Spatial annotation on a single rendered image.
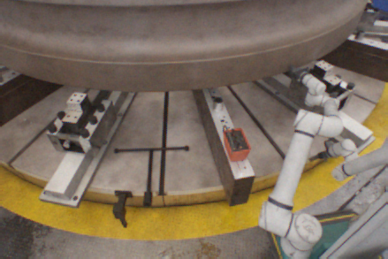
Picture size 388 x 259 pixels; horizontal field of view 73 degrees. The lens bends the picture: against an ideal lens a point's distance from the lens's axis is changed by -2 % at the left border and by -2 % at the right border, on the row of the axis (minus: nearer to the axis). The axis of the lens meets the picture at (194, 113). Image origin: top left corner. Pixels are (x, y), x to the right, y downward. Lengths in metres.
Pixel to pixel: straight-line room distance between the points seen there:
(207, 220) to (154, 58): 1.36
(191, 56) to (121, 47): 0.50
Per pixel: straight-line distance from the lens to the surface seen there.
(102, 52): 2.07
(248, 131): 2.54
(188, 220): 2.37
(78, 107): 2.18
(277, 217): 1.68
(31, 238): 2.65
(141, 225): 2.39
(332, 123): 1.71
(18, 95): 3.08
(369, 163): 1.79
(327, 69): 2.59
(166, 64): 1.92
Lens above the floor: 2.17
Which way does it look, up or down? 45 degrees down
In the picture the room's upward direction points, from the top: straight up
